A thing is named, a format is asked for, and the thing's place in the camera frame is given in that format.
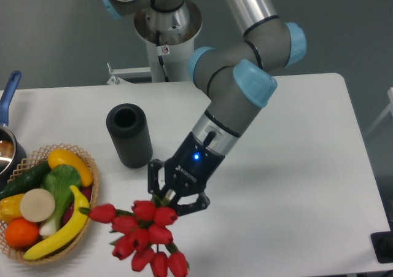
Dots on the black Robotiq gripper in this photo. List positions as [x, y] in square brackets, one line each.
[186, 174]

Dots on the red tulip bouquet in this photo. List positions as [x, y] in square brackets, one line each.
[145, 237]

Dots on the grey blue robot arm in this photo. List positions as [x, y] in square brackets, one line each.
[236, 80]

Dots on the dark grey ribbed vase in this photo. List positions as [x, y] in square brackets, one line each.
[128, 129]

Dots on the purple eggplant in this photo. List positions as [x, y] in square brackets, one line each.
[86, 191]

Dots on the yellow banana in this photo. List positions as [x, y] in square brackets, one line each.
[65, 234]

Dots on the green bok choy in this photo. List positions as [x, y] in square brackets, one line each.
[58, 183]

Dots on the yellow squash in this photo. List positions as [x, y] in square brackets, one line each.
[65, 157]

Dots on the beige round radish slice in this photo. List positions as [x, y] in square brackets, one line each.
[37, 205]

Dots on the green cucumber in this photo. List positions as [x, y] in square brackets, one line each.
[30, 179]

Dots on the orange fruit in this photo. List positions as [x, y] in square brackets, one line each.
[21, 233]

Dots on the yellow bell pepper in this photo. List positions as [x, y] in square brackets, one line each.
[10, 208]

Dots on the woven wicker basket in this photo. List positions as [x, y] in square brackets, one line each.
[37, 157]

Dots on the black device at table edge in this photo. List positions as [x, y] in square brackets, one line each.
[382, 245]

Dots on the blue handled saucepan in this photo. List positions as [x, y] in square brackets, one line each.
[12, 153]

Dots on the white chair frame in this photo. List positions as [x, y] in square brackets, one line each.
[383, 118]

